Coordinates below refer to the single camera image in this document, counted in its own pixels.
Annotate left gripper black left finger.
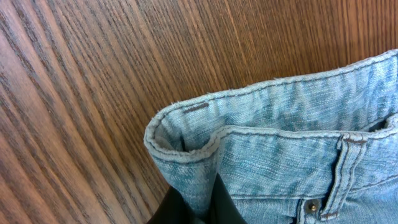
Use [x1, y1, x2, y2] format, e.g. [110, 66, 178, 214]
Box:
[147, 187, 193, 224]

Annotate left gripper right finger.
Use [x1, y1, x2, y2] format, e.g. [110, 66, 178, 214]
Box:
[210, 174, 246, 224]

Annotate light blue denim shorts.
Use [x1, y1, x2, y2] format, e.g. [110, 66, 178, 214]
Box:
[144, 50, 397, 223]

